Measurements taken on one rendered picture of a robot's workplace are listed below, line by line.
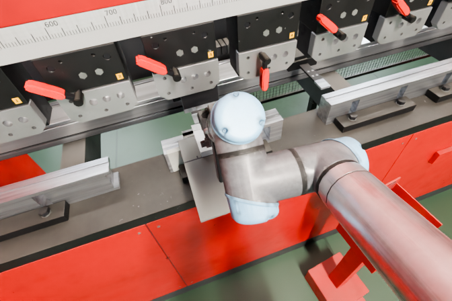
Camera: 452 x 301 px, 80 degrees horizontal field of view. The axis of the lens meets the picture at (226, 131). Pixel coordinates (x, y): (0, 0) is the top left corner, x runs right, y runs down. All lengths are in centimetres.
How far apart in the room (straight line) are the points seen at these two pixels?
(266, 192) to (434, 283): 20
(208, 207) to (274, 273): 104
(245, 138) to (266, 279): 132
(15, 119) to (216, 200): 46
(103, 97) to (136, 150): 157
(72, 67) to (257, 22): 39
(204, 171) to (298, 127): 42
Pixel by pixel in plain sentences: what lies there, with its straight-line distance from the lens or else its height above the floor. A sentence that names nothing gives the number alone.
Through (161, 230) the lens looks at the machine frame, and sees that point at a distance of 94.
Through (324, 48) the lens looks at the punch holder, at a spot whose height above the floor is 121.
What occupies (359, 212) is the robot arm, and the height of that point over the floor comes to 129.
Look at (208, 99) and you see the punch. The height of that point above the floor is 111.
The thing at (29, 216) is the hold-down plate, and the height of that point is 90.
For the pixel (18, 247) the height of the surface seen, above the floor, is 88.
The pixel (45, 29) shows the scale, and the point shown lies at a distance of 58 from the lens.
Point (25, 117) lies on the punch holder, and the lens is 69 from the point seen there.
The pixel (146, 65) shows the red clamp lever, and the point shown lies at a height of 130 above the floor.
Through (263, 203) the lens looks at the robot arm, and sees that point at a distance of 39.
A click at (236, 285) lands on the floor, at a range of 163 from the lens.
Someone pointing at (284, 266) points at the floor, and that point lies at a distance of 166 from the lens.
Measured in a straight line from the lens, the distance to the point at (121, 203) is 88.
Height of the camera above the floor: 158
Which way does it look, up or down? 47 degrees down
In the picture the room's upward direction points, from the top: 6 degrees counter-clockwise
